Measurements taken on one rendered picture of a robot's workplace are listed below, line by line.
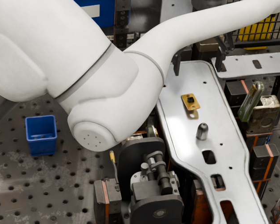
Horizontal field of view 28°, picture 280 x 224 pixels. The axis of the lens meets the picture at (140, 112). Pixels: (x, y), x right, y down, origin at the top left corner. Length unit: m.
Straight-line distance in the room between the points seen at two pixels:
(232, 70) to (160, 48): 0.82
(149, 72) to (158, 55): 0.06
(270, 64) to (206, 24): 0.78
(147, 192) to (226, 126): 0.46
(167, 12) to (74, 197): 0.65
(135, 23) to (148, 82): 0.98
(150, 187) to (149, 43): 0.38
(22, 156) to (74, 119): 1.05
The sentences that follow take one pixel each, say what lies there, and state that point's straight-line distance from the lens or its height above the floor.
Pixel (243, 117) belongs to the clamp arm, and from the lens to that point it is 1.65.
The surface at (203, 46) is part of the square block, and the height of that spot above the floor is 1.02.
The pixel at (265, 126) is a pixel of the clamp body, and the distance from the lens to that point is 1.71.
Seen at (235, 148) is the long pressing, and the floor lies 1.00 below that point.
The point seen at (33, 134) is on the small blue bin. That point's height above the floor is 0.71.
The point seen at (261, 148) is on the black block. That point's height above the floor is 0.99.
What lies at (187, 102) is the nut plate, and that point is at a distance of 1.65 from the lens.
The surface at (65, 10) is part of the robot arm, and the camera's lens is 0.86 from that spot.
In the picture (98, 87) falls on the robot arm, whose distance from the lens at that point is 0.85.
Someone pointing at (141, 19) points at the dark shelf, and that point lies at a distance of 1.91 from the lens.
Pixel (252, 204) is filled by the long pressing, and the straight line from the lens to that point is 1.46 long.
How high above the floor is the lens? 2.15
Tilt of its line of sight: 45 degrees down
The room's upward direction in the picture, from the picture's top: 5 degrees clockwise
